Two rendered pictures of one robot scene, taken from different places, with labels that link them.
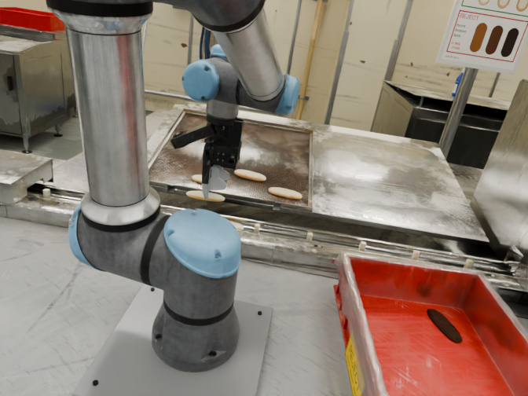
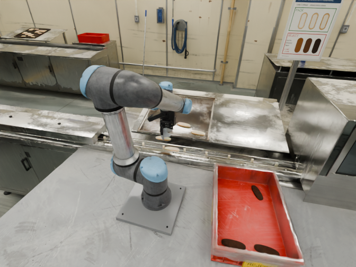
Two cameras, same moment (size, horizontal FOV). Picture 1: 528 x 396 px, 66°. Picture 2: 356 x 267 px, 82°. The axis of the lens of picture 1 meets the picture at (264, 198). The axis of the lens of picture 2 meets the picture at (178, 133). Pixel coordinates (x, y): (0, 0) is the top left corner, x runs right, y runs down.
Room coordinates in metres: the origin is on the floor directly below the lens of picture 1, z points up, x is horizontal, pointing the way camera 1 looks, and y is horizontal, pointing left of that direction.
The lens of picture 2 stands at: (-0.10, -0.14, 1.68)
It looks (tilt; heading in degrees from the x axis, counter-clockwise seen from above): 34 degrees down; 11
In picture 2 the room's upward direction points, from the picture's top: 2 degrees clockwise
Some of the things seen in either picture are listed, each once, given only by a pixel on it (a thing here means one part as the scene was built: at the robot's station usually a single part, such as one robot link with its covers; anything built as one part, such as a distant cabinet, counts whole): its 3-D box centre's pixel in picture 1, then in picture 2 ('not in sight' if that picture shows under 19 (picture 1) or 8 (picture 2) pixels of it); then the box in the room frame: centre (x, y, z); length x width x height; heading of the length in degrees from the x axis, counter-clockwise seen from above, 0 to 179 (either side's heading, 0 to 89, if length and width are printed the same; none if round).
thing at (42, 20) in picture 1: (32, 18); (94, 37); (4.00, 2.42, 0.94); 0.51 x 0.36 x 0.13; 93
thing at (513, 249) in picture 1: (513, 258); (296, 162); (0.92, -0.66, 0.90); 0.06 x 0.01 x 0.06; 179
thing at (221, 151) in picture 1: (222, 141); (167, 117); (0.93, 0.12, 1.08); 0.09 x 0.08 x 0.12; 89
